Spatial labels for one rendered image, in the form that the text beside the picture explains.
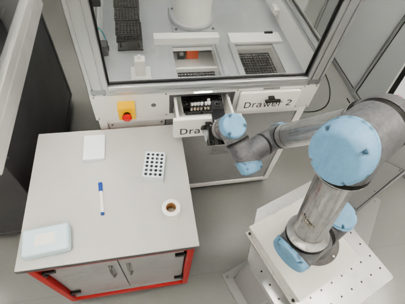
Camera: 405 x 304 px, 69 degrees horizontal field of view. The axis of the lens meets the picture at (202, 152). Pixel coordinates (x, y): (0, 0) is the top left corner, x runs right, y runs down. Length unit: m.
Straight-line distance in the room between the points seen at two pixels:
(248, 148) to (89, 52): 0.65
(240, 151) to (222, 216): 1.17
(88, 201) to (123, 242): 0.22
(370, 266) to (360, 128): 0.83
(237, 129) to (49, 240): 0.73
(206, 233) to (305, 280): 0.98
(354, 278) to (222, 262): 0.87
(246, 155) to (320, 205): 0.28
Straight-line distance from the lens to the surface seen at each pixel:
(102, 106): 1.34
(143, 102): 1.32
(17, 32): 1.72
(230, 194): 2.10
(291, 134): 0.87
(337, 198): 0.69
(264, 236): 1.11
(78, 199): 1.25
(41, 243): 1.17
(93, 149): 1.34
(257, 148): 0.91
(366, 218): 2.35
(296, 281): 1.09
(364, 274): 1.30
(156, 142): 1.35
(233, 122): 0.86
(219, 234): 1.97
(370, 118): 0.60
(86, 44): 1.15
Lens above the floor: 1.84
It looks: 54 degrees down
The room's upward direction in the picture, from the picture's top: 9 degrees clockwise
